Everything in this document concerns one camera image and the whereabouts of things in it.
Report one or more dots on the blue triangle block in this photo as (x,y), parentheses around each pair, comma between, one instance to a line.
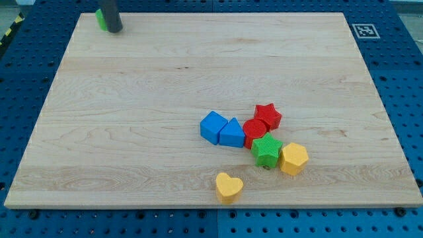
(232,134)

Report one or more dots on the light wooden board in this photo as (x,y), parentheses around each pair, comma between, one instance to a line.
(120,126)

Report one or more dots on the white fiducial marker tag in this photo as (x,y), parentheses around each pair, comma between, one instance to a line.
(365,31)

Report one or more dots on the green block behind rod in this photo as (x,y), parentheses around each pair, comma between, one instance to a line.
(100,19)

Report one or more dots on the red star block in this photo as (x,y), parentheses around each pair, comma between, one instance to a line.
(268,115)

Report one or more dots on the yellow heart block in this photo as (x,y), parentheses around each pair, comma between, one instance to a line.
(228,189)

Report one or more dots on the yellow black hazard tape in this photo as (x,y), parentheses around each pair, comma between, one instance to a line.
(12,30)

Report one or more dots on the black bolt front right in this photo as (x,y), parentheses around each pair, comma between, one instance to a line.
(400,212)

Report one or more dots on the blue pentagon block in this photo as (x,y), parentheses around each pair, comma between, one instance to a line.
(211,126)

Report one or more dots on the black bolt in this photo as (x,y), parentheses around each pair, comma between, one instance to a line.
(400,212)
(33,214)

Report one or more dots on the red cylinder block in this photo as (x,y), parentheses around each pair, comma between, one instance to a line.
(253,129)

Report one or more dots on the black bolt front left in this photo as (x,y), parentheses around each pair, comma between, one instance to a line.
(33,214)

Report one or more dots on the yellow hexagon block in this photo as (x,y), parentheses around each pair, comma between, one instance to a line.
(294,158)

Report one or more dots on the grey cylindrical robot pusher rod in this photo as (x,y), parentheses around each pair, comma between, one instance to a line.
(111,15)

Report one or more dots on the green star block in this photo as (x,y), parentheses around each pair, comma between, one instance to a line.
(266,150)

